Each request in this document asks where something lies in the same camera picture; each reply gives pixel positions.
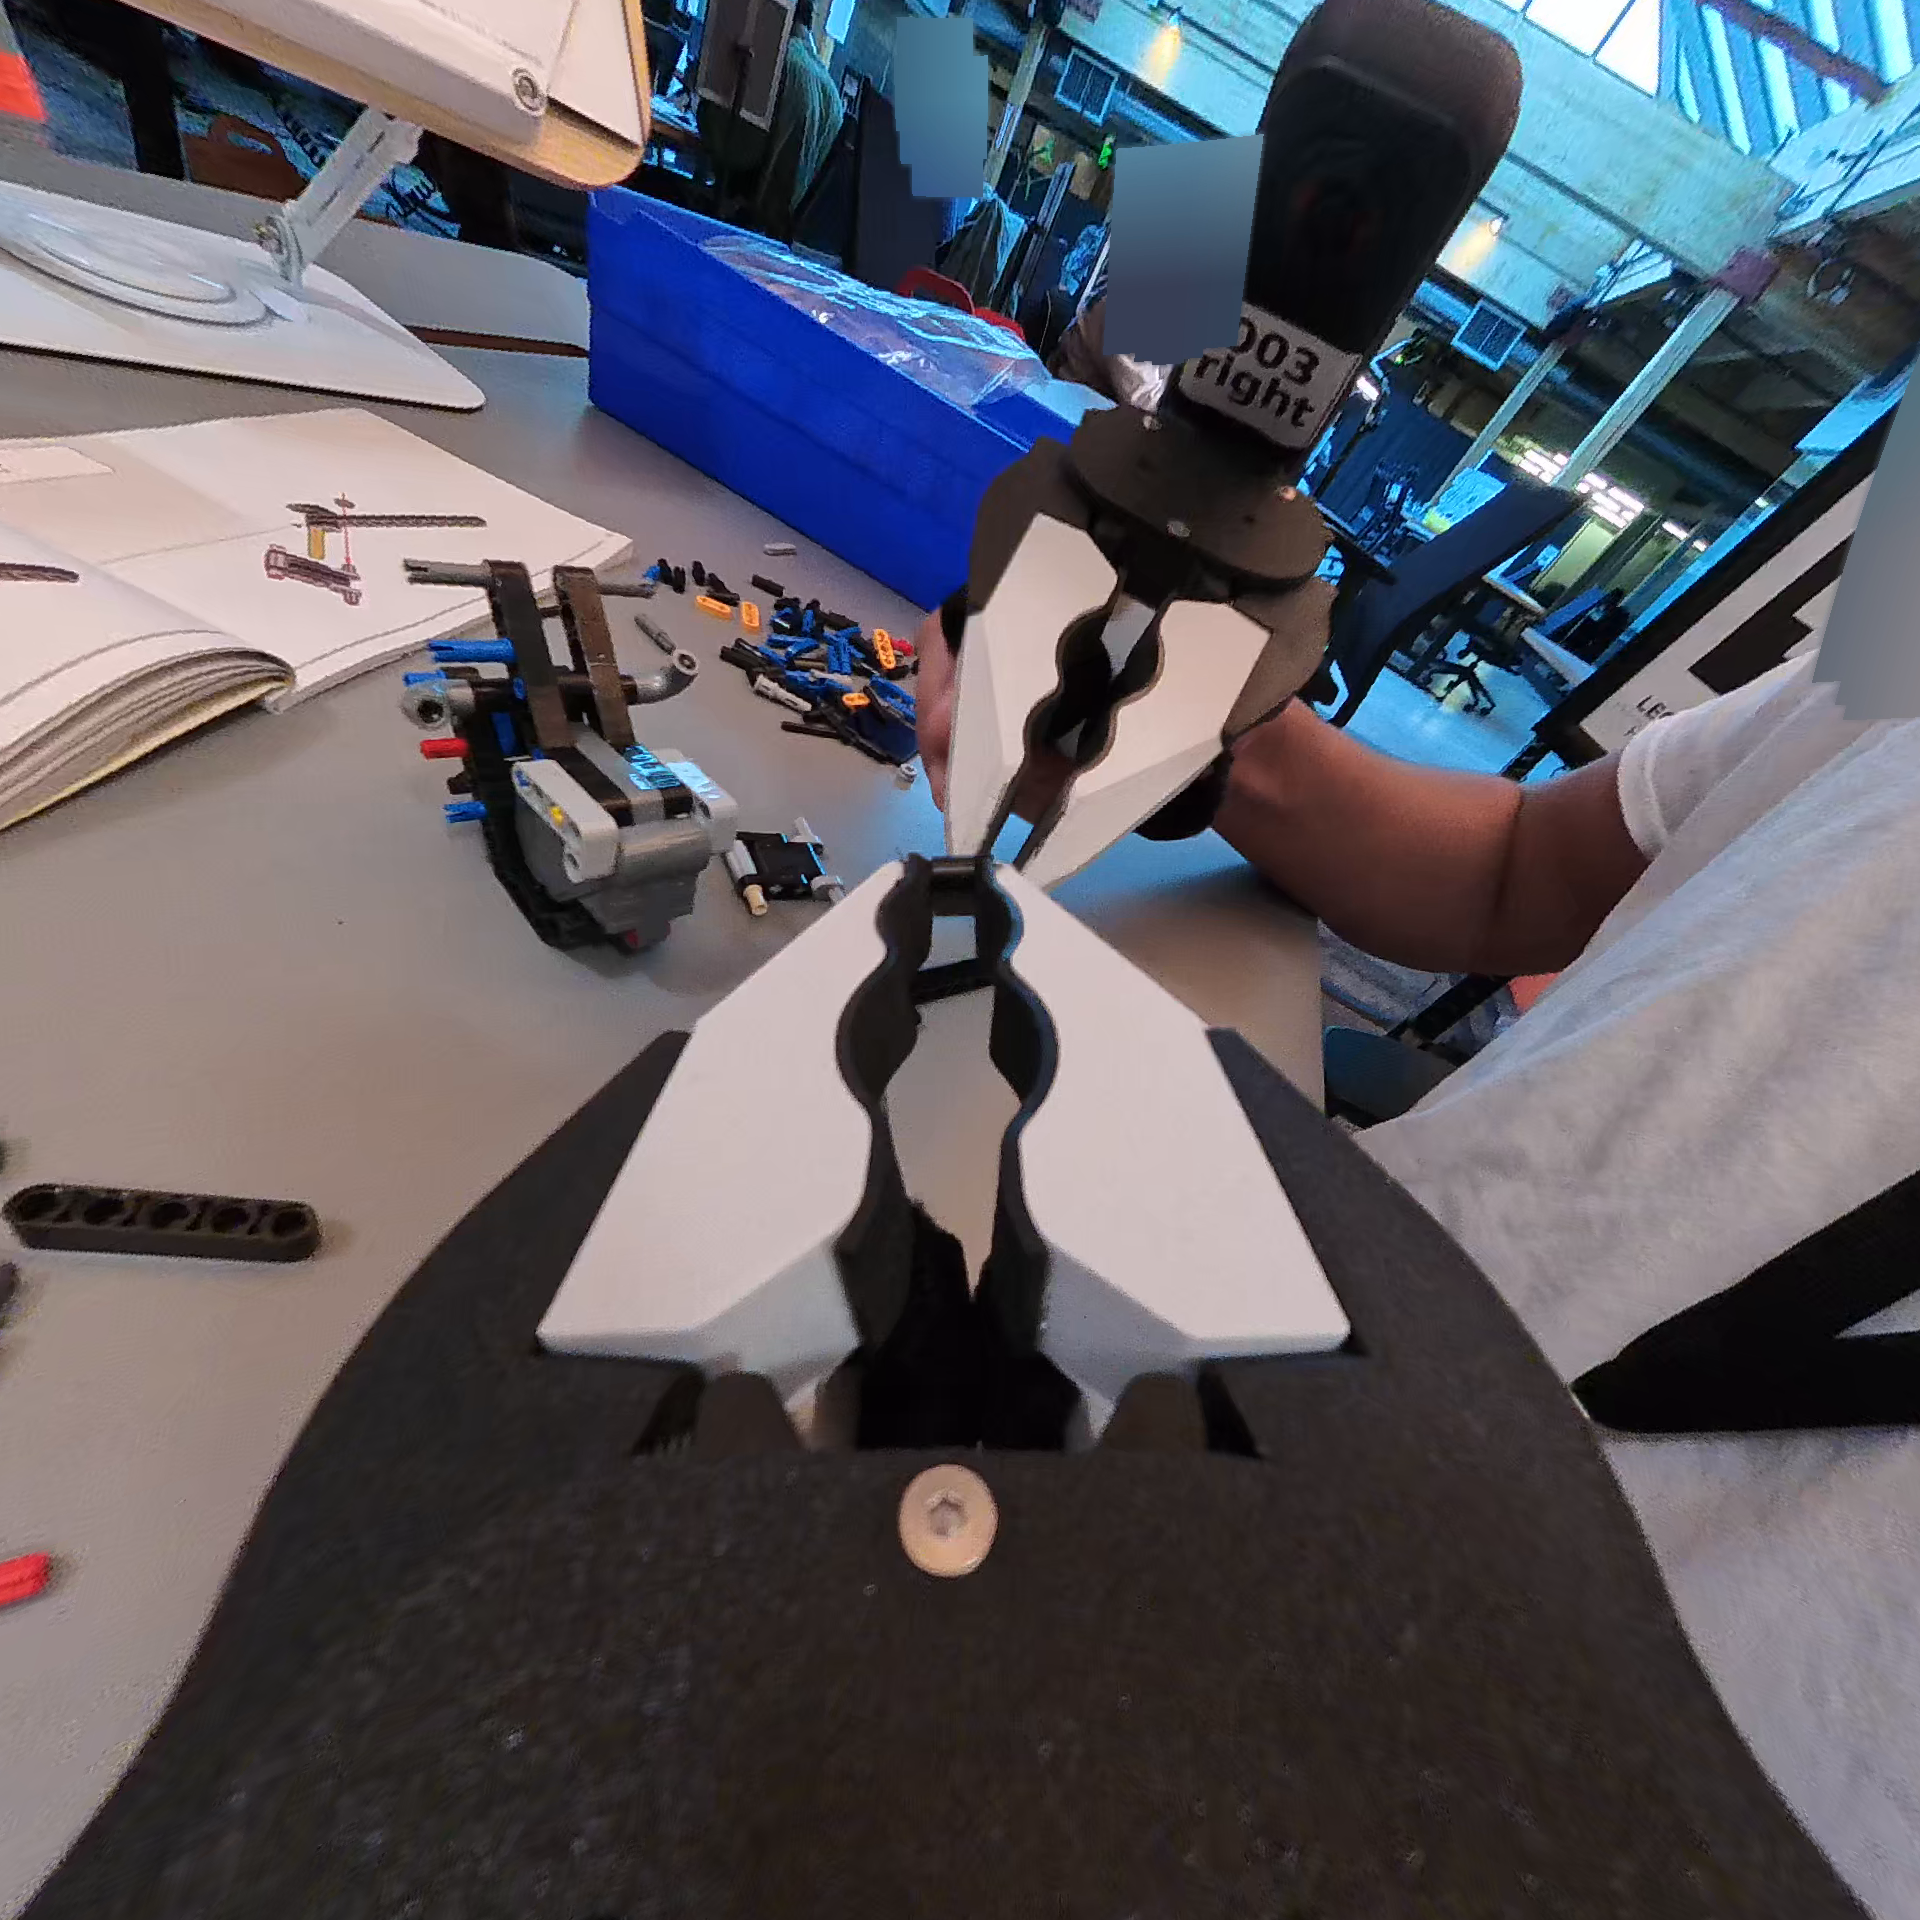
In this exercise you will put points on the person's right forearm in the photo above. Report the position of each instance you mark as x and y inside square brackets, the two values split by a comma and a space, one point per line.
[1425, 857]

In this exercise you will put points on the pile of small lego pieces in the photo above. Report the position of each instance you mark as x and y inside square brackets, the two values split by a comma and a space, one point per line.
[818, 662]

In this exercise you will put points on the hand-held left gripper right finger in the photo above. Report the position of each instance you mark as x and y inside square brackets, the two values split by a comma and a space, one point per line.
[1184, 1171]

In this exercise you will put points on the black and white sign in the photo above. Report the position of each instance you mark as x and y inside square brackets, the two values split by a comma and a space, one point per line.
[1739, 645]

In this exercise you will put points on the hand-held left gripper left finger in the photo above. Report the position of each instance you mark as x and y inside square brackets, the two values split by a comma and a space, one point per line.
[705, 1171]

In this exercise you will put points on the person's right hand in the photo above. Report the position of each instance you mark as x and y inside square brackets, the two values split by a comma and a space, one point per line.
[935, 691]

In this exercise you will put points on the blue plastic bin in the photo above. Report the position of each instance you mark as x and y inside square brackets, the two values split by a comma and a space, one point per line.
[721, 389]

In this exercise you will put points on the lego motor assembly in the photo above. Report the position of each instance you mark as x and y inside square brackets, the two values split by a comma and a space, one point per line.
[599, 810]

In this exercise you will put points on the short black lego beam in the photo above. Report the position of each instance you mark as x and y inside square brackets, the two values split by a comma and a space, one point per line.
[165, 1223]

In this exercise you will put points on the red lego pin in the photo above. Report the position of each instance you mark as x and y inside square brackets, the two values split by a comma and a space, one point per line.
[21, 1580]

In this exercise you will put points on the small black lego frame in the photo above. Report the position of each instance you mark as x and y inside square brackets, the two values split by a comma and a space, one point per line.
[960, 875]

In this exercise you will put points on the grey bent lego connector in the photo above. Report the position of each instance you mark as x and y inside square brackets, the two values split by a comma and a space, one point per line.
[670, 678]

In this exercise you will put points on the small black grey lego subassembly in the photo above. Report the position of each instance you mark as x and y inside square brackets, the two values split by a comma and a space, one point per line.
[779, 863]

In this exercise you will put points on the open lego instruction booklet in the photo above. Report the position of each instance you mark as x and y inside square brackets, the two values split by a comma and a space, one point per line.
[225, 494]

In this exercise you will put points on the clear plastic bag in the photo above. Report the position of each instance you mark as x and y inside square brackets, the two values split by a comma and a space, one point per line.
[901, 324]

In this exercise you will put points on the black office chair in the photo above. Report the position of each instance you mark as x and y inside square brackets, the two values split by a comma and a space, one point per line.
[1425, 599]

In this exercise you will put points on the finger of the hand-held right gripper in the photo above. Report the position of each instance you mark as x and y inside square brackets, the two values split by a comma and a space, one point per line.
[1003, 676]
[1170, 705]

